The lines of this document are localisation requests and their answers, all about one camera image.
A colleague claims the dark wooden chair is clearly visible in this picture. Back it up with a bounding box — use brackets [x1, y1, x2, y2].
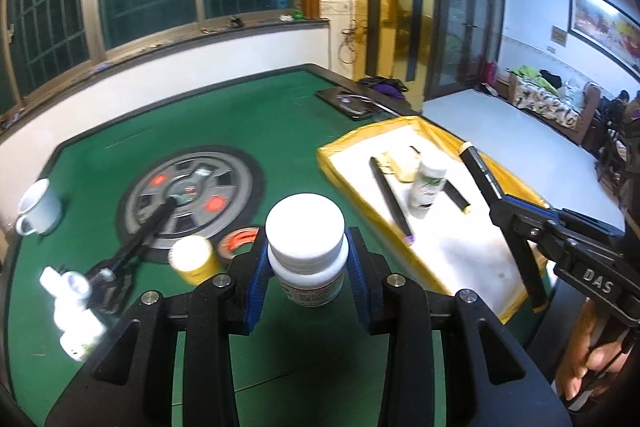
[595, 107, 631, 208]

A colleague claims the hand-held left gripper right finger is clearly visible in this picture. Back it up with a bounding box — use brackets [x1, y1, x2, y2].
[344, 226, 573, 427]

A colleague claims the purple cloth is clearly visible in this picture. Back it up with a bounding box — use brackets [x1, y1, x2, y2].
[359, 77, 408, 98]

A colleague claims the dark flat slab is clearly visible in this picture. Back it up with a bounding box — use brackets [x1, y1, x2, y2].
[315, 87, 386, 122]

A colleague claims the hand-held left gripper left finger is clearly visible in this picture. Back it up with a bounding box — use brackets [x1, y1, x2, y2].
[44, 227, 271, 427]

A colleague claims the grey wheel-shaped table console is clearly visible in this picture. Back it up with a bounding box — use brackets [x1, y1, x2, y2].
[116, 146, 266, 264]

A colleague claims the yellow jar with cream lid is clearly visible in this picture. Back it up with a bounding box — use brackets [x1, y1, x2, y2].
[167, 235, 222, 286]

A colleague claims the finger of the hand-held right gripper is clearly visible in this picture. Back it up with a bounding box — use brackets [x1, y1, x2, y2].
[502, 193, 627, 242]
[489, 201, 557, 314]

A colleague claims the framed wall painting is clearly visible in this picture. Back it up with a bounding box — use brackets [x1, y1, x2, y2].
[567, 0, 640, 78]

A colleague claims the person's right hand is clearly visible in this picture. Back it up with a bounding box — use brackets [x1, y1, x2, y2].
[555, 304, 633, 414]

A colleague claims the white mug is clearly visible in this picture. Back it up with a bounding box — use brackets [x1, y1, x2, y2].
[15, 178, 64, 236]

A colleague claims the dark glass door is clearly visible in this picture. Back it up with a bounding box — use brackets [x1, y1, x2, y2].
[432, 0, 507, 100]

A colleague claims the green cloth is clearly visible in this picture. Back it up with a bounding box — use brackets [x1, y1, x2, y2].
[515, 64, 546, 82]

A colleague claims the yellow tray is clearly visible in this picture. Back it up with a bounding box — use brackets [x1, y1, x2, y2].
[316, 116, 556, 324]

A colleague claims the white bottle with green label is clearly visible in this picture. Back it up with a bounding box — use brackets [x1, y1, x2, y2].
[409, 152, 449, 221]

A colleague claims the black marker with cream caps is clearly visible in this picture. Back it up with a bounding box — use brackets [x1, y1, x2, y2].
[459, 141, 508, 212]

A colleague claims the plain black marker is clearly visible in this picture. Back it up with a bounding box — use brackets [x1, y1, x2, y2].
[442, 178, 474, 215]

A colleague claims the white square bottle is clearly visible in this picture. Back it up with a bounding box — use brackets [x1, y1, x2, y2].
[52, 299, 107, 362]

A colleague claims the floral sofa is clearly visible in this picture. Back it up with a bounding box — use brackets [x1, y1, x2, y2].
[507, 67, 603, 145]

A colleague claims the white bottle with wide cap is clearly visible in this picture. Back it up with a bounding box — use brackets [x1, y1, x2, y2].
[265, 193, 350, 308]

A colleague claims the black marker with purple caps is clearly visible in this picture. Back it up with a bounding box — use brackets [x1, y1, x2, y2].
[368, 155, 415, 249]

